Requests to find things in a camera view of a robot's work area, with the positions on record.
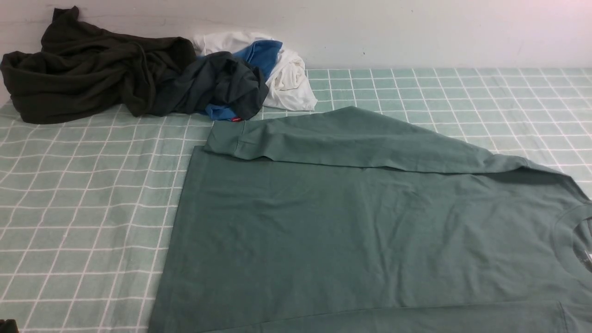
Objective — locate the green long sleeve shirt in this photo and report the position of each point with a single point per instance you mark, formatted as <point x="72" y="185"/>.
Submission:
<point x="349" y="221"/>

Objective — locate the white crumpled garment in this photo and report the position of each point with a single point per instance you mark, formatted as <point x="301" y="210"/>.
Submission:
<point x="288" y="84"/>

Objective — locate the blue crumpled garment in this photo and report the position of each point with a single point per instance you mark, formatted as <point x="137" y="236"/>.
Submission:
<point x="261" y="55"/>

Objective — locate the green checkered tablecloth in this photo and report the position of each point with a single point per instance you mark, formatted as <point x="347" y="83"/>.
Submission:
<point x="87" y="206"/>

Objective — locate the dark olive crumpled garment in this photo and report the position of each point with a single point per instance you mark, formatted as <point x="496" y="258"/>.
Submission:
<point x="83" y="70"/>

